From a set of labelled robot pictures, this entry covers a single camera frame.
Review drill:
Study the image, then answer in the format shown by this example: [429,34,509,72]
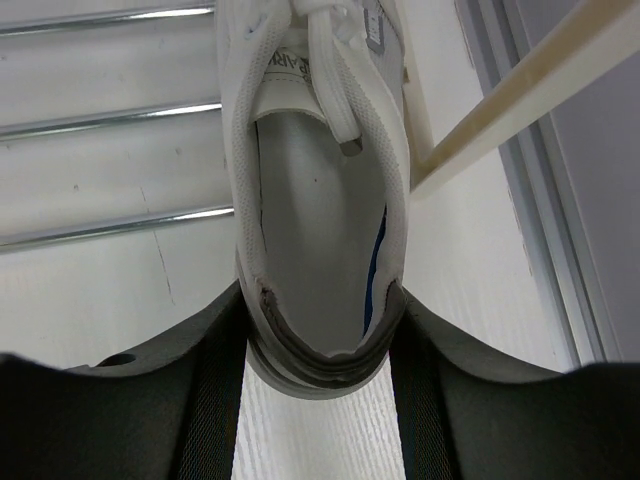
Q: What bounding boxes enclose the cream shoe rack chrome bars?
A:
[0,0,640,254]

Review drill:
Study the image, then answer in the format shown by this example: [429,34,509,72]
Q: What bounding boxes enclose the white sneaker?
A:
[215,1,410,400]

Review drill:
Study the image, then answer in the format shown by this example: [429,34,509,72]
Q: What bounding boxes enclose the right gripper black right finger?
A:
[390,292,639,479]

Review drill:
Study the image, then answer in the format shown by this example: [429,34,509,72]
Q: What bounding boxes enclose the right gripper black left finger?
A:
[1,285,248,479]

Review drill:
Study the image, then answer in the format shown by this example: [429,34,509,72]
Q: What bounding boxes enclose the aluminium mounting rail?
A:
[457,0,640,374]

